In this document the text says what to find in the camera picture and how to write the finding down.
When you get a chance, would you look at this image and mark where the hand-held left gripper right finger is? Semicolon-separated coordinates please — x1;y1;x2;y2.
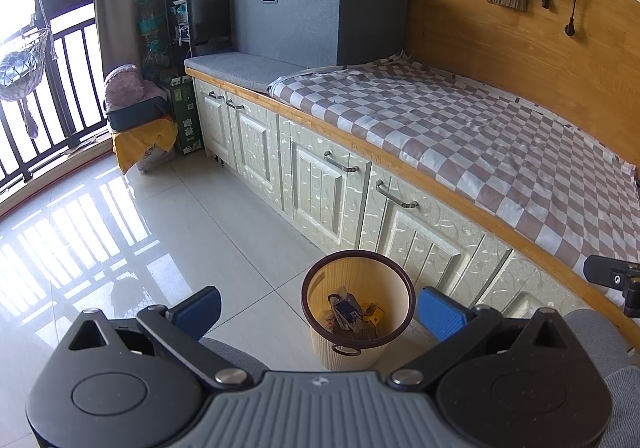
389;287;576;390

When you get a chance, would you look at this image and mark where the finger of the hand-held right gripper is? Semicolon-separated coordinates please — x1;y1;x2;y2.
584;255;640;289

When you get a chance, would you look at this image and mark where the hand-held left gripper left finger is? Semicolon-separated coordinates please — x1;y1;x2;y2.
67;285;254;391

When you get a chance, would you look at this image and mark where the white blue snack wrapper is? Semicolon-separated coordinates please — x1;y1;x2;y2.
327;293;364;329

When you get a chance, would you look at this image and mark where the beige waste bin purple rim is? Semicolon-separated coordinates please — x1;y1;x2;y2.
301;250;416;372

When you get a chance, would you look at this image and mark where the person's grey trouser leg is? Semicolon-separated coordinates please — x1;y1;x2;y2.
564;309;640;448

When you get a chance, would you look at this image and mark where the white cabinet wooden top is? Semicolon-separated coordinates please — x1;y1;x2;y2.
186;68;608;329

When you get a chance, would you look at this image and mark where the yellow white sack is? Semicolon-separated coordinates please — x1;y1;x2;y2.
111;118;179;176

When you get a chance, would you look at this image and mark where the checkered blanket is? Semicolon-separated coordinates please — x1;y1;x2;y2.
267;52;640;275

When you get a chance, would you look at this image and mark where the green cardboard box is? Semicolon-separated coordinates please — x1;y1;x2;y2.
161;75;204;155

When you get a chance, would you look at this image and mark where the dark plastic basin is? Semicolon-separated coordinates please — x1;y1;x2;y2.
104;95;169;132

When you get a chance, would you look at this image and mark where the pink cloth bundle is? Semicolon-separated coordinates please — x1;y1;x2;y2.
102;64;162;112

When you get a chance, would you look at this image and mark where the grey seat cushion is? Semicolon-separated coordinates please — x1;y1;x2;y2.
184;52;307;93

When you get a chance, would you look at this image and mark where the black balcony railing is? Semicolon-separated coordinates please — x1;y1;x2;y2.
0;16;110;196

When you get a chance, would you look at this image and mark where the black shelf rack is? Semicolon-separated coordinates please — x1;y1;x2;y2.
161;0;188;78

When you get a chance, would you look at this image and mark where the hanging net basket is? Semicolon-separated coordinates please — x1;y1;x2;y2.
0;26;52;102

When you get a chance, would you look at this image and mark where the grey storage box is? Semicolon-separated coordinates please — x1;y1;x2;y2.
224;0;414;69

